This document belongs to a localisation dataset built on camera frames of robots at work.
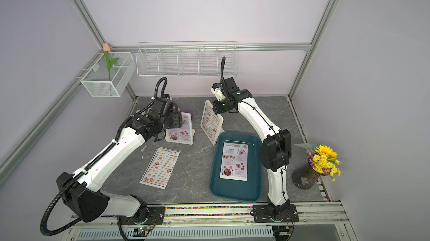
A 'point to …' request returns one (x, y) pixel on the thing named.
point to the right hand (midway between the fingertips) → (213, 107)
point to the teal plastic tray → (228, 190)
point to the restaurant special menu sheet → (183, 133)
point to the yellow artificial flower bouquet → (322, 161)
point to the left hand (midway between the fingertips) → (175, 118)
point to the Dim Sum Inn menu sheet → (159, 170)
